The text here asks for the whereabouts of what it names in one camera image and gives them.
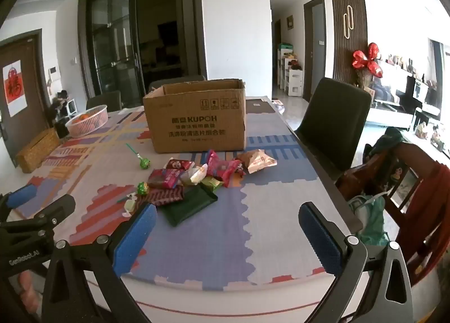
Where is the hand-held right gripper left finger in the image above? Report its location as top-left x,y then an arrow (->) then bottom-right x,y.
41,203 -> 158,323

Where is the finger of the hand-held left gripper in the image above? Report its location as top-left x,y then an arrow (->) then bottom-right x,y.
0,183 -> 38,221
7,194 -> 76,239

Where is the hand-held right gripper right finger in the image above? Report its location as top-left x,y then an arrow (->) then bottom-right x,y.
299,202 -> 413,323

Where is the white candy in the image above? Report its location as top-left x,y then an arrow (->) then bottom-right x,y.
123,194 -> 138,217

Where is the green lollipop with short stick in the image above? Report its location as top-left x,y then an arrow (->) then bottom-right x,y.
117,181 -> 150,204

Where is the maroon striped snack packet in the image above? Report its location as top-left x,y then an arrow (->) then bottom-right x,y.
142,186 -> 185,207

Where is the dark green snack packet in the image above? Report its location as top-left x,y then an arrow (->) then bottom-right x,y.
162,186 -> 219,227

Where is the red snack packet brown picture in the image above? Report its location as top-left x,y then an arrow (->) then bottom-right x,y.
148,168 -> 187,189

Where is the green lollipop with long stick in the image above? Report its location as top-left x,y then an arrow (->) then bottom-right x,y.
126,143 -> 151,170

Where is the small red snack packet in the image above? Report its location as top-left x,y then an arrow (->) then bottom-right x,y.
165,158 -> 195,171

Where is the cream snack packet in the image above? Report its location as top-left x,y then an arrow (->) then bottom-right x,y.
181,163 -> 209,186

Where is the light green snack packet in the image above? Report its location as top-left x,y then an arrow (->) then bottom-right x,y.
200,176 -> 224,190

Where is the tan puffed snack packet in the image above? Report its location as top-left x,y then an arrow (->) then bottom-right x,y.
236,149 -> 278,174

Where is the bright red snack packet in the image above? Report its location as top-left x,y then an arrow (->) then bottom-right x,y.
221,159 -> 247,188

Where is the magenta snack packet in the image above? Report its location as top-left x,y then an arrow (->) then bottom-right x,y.
206,149 -> 229,178

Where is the brown cardboard box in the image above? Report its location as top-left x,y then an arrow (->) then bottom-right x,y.
142,78 -> 247,154

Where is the person's left hand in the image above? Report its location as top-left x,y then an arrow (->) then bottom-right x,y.
17,270 -> 41,313

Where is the woven wicker box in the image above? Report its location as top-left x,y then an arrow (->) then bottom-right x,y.
16,128 -> 61,174

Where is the teal bag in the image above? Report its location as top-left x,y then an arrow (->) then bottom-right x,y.
348,193 -> 391,246

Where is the patterned table cover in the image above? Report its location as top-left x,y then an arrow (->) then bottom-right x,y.
0,96 -> 363,309

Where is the black small object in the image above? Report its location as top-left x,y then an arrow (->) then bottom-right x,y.
54,121 -> 70,140

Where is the pink plastic basket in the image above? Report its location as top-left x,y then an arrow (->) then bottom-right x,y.
66,105 -> 109,138

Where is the wooden chair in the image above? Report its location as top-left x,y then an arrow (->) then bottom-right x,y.
334,142 -> 450,288

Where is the dark object on cabinet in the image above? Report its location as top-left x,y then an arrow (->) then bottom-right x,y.
49,90 -> 69,121

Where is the red and white door poster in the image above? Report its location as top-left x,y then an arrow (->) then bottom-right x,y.
3,60 -> 28,118

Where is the black dining chair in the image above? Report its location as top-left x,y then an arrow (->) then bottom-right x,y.
294,77 -> 372,183
86,90 -> 122,111
148,75 -> 206,93

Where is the red garment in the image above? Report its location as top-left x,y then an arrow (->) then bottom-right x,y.
404,165 -> 450,285

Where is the dark green garment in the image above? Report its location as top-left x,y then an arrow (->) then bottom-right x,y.
373,127 -> 408,158

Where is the dark brown entrance door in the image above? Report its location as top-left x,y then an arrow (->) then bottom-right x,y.
0,29 -> 50,165

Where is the white storage shelf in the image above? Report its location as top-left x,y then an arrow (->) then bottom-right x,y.
278,43 -> 303,97

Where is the black framed glass sliding door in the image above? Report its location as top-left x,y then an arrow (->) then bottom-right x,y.
78,0 -> 206,100

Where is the red foil balloon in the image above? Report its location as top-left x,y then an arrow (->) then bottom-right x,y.
352,42 -> 384,77

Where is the grey hallway door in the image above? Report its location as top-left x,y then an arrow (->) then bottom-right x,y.
303,0 -> 327,102

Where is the dark slatted wall panel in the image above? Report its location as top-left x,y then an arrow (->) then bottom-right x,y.
329,0 -> 368,88

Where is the looped wall lamp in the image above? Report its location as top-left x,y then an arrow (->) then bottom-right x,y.
343,5 -> 356,40

